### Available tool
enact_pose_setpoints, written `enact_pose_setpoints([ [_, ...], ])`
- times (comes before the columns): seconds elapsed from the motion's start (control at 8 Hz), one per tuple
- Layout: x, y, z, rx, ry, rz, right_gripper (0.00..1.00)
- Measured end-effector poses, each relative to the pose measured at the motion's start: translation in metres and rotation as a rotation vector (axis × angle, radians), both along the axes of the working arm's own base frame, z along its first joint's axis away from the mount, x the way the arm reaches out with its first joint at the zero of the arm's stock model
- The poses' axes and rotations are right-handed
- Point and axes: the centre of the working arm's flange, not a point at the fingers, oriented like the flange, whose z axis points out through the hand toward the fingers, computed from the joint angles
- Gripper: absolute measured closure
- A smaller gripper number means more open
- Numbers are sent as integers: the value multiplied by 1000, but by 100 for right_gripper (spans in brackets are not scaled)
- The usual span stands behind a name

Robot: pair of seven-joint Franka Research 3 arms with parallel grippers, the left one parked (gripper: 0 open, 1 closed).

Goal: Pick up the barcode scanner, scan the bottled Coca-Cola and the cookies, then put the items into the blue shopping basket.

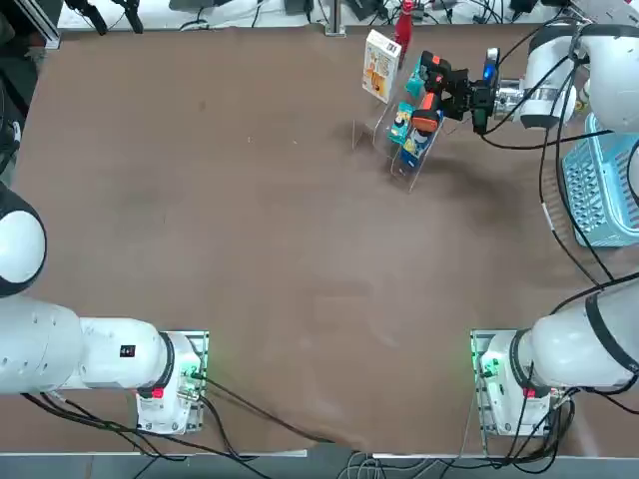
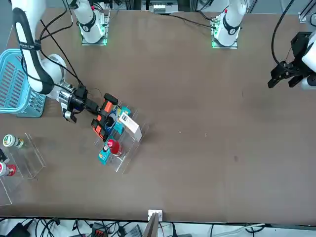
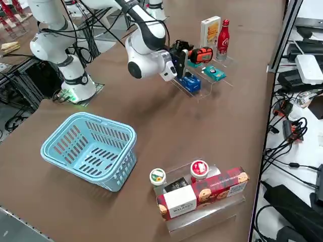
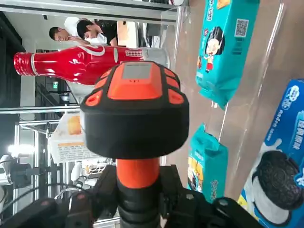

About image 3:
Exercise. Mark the blue Oreo box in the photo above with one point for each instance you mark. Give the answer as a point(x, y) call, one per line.
point(193, 84)

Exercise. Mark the small black box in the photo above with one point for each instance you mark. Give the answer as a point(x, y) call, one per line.
point(175, 185)

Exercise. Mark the red-lidded white cup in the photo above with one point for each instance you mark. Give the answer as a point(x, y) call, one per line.
point(199, 169)

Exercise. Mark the black power adapter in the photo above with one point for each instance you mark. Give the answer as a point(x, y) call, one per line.
point(287, 128)

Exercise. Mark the wooden blocks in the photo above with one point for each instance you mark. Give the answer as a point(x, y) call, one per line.
point(10, 47)

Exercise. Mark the clear acrylic tiered shelf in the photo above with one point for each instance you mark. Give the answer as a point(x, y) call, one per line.
point(205, 95)
point(202, 221)

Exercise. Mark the red tartan cookie box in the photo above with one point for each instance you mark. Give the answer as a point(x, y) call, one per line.
point(217, 186)

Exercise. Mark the green-lidded white cup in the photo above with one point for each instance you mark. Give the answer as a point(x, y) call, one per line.
point(157, 176)

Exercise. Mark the red Coca-Cola bottle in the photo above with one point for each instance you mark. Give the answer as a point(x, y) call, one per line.
point(222, 43)

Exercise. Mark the orange black barcode scanner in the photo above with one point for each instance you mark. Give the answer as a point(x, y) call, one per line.
point(202, 55)

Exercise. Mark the orange black power plug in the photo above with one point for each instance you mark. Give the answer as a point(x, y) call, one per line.
point(281, 108)

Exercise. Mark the light blue shopping basket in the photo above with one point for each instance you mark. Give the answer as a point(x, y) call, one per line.
point(106, 182)

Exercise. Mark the black bag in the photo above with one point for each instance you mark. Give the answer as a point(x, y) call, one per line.
point(290, 206)

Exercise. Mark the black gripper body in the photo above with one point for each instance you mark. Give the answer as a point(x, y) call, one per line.
point(176, 56)

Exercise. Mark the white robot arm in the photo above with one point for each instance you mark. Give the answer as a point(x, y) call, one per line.
point(155, 11)
point(149, 58)

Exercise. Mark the aluminium camera post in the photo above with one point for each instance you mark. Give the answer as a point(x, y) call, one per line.
point(284, 32)

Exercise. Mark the white yellow cookie box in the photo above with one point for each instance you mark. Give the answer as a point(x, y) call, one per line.
point(210, 30)

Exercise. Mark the black power brick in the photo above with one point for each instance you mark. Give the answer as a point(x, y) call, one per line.
point(290, 80)

